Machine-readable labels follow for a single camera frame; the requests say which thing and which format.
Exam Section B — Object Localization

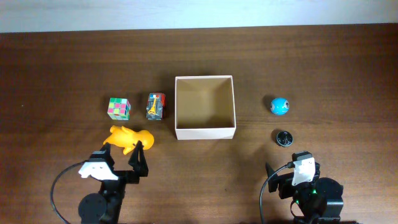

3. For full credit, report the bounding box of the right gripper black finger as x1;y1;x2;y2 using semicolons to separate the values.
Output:
266;162;278;192
292;151;312;161

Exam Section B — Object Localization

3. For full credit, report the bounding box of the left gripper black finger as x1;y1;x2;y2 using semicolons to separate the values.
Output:
89;143;114;170
128;141;149;177

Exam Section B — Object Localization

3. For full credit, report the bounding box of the orange rubber toy figure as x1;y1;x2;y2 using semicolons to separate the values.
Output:
103;126;154;155

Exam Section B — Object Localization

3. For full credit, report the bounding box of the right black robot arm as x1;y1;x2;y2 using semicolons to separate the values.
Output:
259;151;344;223

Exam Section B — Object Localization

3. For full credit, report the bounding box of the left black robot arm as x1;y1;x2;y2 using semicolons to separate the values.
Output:
78;141;149;223

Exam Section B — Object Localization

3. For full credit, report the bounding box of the black round finned cap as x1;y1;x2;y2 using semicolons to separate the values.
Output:
275;131;294;147

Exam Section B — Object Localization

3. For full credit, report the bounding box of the multicoloured puzzle cube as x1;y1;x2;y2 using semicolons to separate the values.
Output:
107;98;131;121

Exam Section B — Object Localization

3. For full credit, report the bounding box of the blue ball with grey markings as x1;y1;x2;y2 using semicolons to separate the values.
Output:
271;98;290;116

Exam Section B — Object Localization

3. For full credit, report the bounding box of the grey and red toy truck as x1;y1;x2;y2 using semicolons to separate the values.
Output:
146;93;165;120

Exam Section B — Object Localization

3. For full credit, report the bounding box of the open white cardboard box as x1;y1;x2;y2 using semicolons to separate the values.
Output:
174;75;236;140

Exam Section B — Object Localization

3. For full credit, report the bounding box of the right black camera cable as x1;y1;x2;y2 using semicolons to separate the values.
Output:
259;161;295;224

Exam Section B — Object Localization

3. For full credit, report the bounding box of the black camera cable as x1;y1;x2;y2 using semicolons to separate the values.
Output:
259;161;295;224
50;161;86;224

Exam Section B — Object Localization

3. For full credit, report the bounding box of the left black camera cable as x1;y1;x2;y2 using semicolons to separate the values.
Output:
50;161;86;224

